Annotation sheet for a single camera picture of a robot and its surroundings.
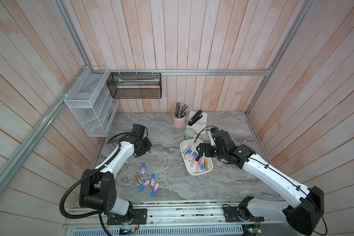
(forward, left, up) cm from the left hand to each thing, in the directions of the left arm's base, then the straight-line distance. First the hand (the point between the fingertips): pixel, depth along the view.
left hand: (150, 148), depth 88 cm
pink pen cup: (+23, -18, -2) cm, 29 cm away
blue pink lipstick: (-1, -27, -8) cm, 28 cm away
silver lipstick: (+5, -23, -9) cm, 25 cm away
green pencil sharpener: (+14, -26, -5) cm, 30 cm away
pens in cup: (+31, -19, +1) cm, 37 cm away
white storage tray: (+9, -28, -8) cm, 30 cm away
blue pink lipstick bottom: (-19, +2, -9) cm, 21 cm away
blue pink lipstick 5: (-21, -4, -9) cm, 24 cm away
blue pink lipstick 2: (-7, -33, -9) cm, 35 cm away
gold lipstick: (-6, -35, -9) cm, 36 cm away
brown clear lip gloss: (-16, +6, -10) cm, 20 cm away
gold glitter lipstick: (-2, 0, 0) cm, 3 cm away
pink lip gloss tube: (-8, -29, -10) cm, 32 cm away
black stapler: (+34, -33, -7) cm, 48 cm away
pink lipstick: (-3, -27, -9) cm, 29 cm away
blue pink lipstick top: (0, -23, -9) cm, 25 cm away
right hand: (-4, -30, +8) cm, 32 cm away
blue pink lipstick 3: (-10, +5, -8) cm, 14 cm away
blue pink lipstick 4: (-14, -2, -9) cm, 17 cm away
